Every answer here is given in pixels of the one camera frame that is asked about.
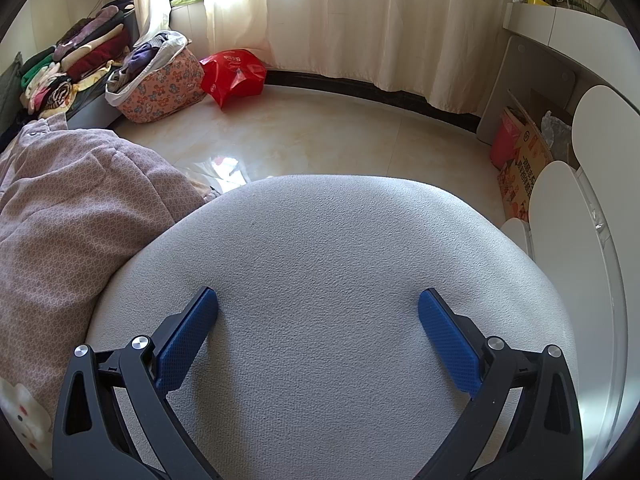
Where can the yellow box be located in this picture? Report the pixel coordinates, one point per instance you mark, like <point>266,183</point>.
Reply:
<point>537,1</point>

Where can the cream curtain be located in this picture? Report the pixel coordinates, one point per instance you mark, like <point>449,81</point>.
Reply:
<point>375,25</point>

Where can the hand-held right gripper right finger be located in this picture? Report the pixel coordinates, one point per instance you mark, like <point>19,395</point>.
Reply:
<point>450,345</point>

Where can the red plastic bag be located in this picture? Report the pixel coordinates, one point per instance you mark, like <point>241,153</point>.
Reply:
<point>230,75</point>

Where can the pile of folded clothes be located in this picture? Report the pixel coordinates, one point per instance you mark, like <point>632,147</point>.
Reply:
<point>75,55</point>

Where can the floral laundry bag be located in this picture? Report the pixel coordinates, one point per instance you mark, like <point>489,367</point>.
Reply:
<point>160,90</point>

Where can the white desk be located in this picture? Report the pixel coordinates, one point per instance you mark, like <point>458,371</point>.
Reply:
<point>575,30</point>

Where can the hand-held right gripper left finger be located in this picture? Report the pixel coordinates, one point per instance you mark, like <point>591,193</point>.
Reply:
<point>185,340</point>

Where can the grey bedside cabinet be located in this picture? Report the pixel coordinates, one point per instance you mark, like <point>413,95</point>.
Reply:
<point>92,110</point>

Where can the pink printed bed cover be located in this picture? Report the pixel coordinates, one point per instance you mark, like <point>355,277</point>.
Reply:
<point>75,235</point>

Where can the clear plastic bag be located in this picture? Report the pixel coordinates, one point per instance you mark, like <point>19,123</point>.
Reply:
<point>555,132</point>

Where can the printed cardboard box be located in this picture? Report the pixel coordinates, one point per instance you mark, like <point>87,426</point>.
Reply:
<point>525,170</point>

